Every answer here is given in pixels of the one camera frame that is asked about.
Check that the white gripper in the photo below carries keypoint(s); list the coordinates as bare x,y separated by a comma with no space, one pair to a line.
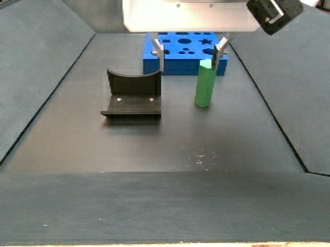
188,15

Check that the green hexagon peg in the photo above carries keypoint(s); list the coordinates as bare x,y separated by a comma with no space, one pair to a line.
205,79

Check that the blue shape board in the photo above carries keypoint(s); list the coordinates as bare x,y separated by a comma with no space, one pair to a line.
184,49

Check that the black curved holder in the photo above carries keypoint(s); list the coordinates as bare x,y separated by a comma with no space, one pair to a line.
135,95

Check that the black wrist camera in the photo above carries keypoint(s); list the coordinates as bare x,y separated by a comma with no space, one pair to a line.
274,13

